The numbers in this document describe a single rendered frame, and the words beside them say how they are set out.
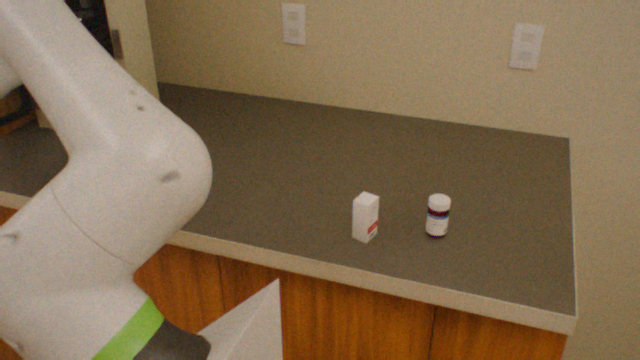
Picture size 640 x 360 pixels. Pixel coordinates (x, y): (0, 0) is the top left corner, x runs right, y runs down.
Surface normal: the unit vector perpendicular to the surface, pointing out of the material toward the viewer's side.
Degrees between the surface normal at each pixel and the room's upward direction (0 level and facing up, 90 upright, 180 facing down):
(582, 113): 90
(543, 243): 0
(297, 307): 90
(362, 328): 90
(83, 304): 47
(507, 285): 0
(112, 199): 62
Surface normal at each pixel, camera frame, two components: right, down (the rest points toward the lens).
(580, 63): -0.33, 0.48
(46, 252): 0.02, 0.00
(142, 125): 0.08, -0.67
